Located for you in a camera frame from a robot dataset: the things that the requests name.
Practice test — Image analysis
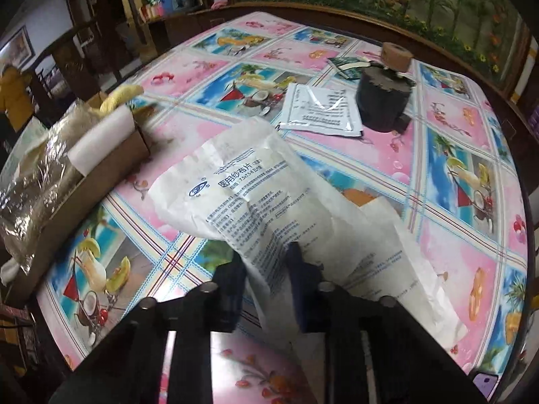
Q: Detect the framed flower mural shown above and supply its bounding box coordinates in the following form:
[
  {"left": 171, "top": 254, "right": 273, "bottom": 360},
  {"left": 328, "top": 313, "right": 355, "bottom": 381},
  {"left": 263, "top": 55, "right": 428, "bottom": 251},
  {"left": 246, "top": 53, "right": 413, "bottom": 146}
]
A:
[{"left": 236, "top": 0, "right": 539, "bottom": 93}]

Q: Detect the clear plastic bag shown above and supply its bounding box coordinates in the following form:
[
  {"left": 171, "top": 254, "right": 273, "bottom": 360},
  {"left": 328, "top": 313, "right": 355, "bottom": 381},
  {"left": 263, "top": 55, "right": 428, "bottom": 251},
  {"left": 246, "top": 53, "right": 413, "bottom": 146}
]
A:
[{"left": 0, "top": 99, "right": 91, "bottom": 268}]

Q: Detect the white foam sheet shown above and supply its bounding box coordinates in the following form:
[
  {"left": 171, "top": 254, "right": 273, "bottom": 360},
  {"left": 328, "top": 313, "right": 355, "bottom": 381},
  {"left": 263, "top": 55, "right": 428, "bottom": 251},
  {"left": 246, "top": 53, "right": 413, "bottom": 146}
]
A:
[{"left": 67, "top": 105, "right": 135, "bottom": 176}]

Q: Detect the white paper gauze packet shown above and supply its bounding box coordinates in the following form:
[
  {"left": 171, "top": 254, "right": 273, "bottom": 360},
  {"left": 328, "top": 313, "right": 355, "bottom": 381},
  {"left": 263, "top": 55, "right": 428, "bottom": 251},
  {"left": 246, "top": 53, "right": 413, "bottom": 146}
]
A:
[{"left": 147, "top": 117, "right": 468, "bottom": 383}]

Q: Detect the dark round table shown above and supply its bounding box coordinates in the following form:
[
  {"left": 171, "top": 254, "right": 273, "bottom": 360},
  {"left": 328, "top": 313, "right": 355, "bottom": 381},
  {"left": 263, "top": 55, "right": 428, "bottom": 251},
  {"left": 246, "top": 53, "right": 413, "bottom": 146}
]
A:
[{"left": 0, "top": 2, "right": 539, "bottom": 404}]

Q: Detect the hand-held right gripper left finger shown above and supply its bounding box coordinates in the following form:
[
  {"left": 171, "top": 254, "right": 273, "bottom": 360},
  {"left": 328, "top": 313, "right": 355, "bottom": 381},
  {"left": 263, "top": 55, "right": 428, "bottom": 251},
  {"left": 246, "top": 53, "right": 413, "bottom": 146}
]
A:
[{"left": 51, "top": 257, "right": 249, "bottom": 404}]

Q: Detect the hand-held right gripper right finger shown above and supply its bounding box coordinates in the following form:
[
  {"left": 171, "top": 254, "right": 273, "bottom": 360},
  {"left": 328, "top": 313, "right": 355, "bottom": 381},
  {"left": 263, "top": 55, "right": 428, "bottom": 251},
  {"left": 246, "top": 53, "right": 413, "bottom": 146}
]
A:
[{"left": 286, "top": 242, "right": 485, "bottom": 404}]

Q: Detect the yellow towel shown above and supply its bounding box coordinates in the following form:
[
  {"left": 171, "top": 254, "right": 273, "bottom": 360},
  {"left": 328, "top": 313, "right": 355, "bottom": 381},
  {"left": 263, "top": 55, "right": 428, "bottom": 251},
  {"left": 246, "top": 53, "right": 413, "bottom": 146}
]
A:
[{"left": 99, "top": 84, "right": 145, "bottom": 114}]

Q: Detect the yellow jacket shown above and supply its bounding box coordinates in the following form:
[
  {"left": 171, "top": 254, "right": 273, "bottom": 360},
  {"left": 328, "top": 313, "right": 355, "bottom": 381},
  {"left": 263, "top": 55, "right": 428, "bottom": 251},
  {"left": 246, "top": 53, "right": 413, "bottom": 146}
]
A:
[{"left": 0, "top": 63, "right": 34, "bottom": 133}]

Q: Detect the cardboard box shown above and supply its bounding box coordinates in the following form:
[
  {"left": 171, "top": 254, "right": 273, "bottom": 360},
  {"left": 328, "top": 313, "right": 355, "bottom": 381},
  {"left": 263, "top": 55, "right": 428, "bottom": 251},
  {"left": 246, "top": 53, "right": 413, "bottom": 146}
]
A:
[{"left": 0, "top": 93, "right": 152, "bottom": 304}]

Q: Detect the pink printed tablecloth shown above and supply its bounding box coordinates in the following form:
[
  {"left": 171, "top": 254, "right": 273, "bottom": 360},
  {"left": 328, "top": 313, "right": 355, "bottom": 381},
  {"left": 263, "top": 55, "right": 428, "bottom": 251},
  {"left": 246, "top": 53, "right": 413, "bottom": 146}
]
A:
[{"left": 36, "top": 10, "right": 529, "bottom": 404}]

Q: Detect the silver white packet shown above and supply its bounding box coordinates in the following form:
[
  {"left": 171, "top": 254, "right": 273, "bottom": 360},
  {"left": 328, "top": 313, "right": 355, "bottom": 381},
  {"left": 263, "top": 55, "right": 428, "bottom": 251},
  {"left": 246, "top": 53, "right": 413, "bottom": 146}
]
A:
[{"left": 276, "top": 82, "right": 365, "bottom": 137}]

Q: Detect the brown tape roll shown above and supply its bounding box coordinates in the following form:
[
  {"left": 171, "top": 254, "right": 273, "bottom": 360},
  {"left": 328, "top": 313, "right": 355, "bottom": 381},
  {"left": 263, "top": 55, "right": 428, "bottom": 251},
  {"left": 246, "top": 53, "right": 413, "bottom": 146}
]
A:
[{"left": 380, "top": 42, "right": 411, "bottom": 74}]

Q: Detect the framed wall picture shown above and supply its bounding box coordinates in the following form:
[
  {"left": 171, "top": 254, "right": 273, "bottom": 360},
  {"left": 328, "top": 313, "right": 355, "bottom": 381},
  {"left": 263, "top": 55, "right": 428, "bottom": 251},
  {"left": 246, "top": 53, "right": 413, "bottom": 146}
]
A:
[{"left": 0, "top": 25, "right": 34, "bottom": 70}]

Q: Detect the wooden chair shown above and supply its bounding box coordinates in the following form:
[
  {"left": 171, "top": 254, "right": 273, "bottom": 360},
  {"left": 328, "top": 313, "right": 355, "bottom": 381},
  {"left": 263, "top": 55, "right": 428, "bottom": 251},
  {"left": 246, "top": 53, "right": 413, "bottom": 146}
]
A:
[{"left": 34, "top": 19, "right": 123, "bottom": 106}]

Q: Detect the green packet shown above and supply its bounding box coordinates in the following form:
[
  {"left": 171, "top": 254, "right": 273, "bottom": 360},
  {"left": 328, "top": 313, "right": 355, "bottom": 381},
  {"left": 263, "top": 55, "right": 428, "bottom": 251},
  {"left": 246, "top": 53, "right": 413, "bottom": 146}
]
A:
[{"left": 327, "top": 56, "right": 371, "bottom": 80}]

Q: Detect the black roll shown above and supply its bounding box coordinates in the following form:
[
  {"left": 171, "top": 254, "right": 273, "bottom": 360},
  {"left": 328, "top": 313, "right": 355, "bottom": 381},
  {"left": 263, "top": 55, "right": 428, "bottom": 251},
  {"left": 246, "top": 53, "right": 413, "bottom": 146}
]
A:
[{"left": 355, "top": 61, "right": 415, "bottom": 133}]

